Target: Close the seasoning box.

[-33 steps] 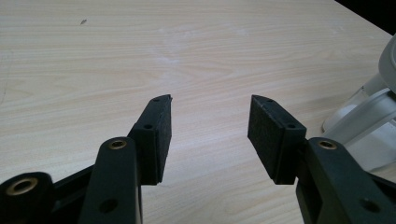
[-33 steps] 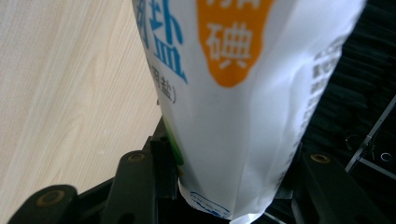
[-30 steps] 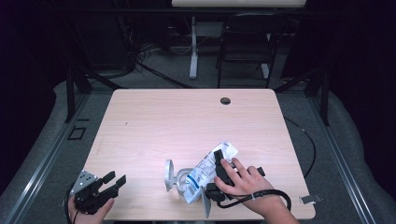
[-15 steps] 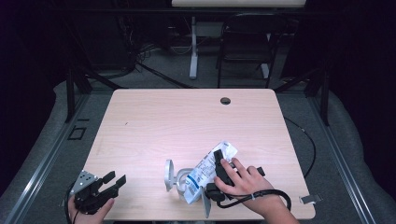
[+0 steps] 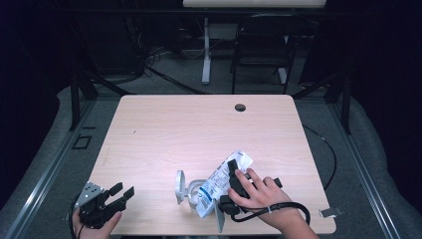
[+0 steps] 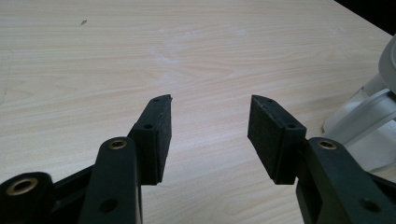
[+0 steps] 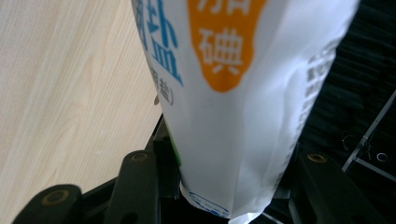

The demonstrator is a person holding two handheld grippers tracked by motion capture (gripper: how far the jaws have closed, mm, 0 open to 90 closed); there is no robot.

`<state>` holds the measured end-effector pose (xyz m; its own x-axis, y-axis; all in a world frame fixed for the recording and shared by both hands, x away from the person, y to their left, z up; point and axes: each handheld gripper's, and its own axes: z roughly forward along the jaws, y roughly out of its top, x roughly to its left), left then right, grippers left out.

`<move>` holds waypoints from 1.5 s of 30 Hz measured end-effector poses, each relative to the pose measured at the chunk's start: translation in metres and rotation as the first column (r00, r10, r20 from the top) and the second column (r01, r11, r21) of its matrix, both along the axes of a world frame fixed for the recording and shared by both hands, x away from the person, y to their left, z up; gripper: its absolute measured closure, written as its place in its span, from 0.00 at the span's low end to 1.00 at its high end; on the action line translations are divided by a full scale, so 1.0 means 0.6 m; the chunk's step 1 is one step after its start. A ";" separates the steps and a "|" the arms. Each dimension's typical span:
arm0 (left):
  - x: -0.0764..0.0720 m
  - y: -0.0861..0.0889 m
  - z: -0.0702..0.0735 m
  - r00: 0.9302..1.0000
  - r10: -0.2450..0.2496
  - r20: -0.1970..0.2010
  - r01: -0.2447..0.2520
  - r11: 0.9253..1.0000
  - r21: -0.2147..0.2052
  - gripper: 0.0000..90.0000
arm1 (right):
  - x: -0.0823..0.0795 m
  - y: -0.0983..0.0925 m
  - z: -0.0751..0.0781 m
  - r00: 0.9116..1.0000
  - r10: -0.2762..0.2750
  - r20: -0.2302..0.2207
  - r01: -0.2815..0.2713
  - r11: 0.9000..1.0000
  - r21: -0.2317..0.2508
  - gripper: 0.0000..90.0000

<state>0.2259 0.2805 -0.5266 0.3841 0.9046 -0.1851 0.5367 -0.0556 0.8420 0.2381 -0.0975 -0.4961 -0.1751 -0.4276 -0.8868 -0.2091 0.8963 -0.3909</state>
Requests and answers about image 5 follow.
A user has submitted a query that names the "aluminium floor rail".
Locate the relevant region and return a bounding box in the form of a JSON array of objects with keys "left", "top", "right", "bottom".
[
  {"left": 2, "top": 99, "right": 98, "bottom": 239},
  {"left": 327, "top": 102, "right": 403, "bottom": 239}
]

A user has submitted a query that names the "silver tape strip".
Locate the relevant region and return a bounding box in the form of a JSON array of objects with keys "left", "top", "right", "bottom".
[{"left": 318, "top": 206, "right": 345, "bottom": 219}]

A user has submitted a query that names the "blue and white bag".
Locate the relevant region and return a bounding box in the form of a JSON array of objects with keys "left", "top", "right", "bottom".
[{"left": 195, "top": 148, "right": 255, "bottom": 219}]

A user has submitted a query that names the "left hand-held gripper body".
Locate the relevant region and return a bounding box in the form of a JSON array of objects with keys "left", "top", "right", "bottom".
[{"left": 74, "top": 181, "right": 127, "bottom": 230}]

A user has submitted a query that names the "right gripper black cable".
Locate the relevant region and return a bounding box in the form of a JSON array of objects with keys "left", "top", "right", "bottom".
[{"left": 230, "top": 201, "right": 312, "bottom": 227}]

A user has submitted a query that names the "white desk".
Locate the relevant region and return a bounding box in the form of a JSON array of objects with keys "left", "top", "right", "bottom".
[{"left": 182, "top": 0, "right": 328, "bottom": 86}]

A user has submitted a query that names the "clear plastic jar with lid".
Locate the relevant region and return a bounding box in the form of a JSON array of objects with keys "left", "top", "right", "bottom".
[{"left": 174, "top": 169, "right": 209, "bottom": 211}]

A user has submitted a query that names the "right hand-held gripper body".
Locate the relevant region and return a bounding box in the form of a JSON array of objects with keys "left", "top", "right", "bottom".
[{"left": 213, "top": 171, "right": 284, "bottom": 234}]

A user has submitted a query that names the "black metal stand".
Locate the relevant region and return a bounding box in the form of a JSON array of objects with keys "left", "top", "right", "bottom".
[
  {"left": 292, "top": 70, "right": 352, "bottom": 135},
  {"left": 69, "top": 70, "right": 135, "bottom": 131}
]

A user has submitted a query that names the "person's right hand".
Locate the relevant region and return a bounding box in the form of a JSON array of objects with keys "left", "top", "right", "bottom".
[{"left": 227, "top": 167, "right": 297, "bottom": 231}]

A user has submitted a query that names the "thin black floor cable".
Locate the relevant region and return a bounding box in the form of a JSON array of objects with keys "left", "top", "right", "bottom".
[{"left": 302, "top": 123, "right": 338, "bottom": 192}]

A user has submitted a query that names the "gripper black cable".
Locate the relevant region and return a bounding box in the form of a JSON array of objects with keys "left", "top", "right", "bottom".
[
  {"left": 68, "top": 195, "right": 84, "bottom": 239},
  {"left": 230, "top": 201, "right": 312, "bottom": 227}
]

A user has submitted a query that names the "thick black floor cable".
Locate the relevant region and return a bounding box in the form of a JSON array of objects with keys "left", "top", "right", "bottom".
[{"left": 144, "top": 65, "right": 208, "bottom": 96}]

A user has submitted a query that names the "person's left hand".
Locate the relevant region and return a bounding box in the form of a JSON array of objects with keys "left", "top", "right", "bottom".
[{"left": 72, "top": 210, "right": 123, "bottom": 239}]

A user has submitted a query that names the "black folding chair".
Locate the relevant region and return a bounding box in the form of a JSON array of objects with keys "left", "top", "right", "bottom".
[{"left": 229, "top": 13, "right": 309, "bottom": 96}]

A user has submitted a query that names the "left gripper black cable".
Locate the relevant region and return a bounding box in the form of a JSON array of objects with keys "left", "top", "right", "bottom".
[{"left": 68, "top": 195, "right": 84, "bottom": 239}]

